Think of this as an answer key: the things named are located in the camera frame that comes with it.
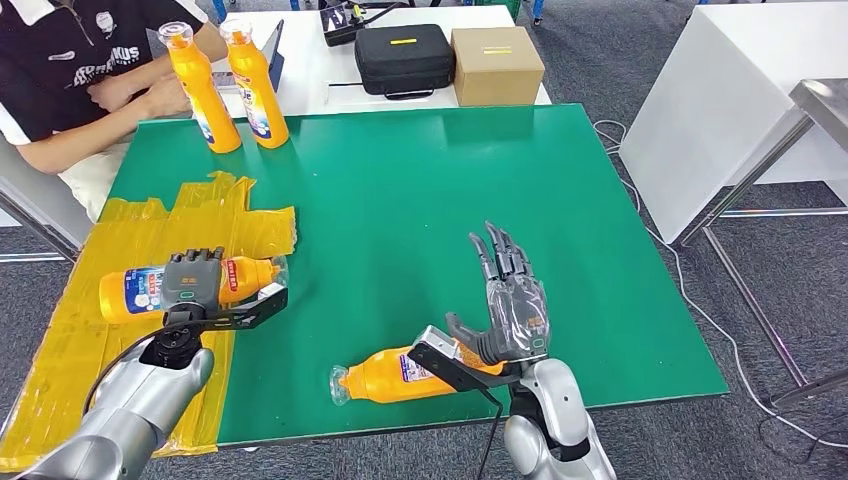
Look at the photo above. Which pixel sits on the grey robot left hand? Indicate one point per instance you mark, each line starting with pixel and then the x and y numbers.
pixel 192 278

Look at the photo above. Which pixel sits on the person's right hand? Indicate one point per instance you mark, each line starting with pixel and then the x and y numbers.
pixel 166 96

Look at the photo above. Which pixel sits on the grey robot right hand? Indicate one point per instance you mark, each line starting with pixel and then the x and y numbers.
pixel 520 318

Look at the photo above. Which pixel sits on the person's left hand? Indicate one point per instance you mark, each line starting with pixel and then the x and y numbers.
pixel 109 93

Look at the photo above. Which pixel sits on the orange detergent bottle clear cap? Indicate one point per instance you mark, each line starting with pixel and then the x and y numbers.
pixel 126 295
pixel 202 99
pixel 255 86
pixel 378 381

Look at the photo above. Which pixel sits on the person's right forearm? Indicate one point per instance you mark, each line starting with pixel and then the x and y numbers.
pixel 79 142

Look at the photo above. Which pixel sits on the person's left forearm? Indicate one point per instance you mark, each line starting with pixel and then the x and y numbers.
pixel 159 66

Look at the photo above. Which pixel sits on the person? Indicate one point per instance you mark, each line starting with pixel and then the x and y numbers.
pixel 60 60

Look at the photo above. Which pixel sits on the tablet in blue case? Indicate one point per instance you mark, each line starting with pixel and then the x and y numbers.
pixel 275 63

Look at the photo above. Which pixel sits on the yellow plastic sheet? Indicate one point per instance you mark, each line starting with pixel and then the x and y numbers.
pixel 99 371

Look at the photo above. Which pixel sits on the white table with steel legs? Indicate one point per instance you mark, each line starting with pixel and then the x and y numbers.
pixel 20 192

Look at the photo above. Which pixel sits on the white desk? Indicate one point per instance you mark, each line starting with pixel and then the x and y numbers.
pixel 311 85

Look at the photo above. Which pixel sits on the green table mat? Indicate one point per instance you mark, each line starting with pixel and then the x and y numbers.
pixel 430 185

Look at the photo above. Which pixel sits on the black controller with screen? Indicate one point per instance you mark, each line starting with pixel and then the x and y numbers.
pixel 339 25

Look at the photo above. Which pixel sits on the black zip carry case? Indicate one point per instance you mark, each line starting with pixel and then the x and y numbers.
pixel 404 65

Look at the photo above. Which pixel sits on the brown cardboard box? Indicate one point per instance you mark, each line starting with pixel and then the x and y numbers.
pixel 497 74

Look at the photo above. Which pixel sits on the white panel-sided table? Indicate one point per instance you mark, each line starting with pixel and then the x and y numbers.
pixel 705 122

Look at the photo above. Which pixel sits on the green plastic crate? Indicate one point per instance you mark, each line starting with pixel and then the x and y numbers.
pixel 498 5

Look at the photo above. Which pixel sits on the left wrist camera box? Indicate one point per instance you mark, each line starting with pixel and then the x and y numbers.
pixel 265 308

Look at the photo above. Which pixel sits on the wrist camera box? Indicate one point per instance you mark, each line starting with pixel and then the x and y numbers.
pixel 265 308
pixel 437 354

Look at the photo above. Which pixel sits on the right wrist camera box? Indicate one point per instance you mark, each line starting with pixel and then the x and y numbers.
pixel 437 354

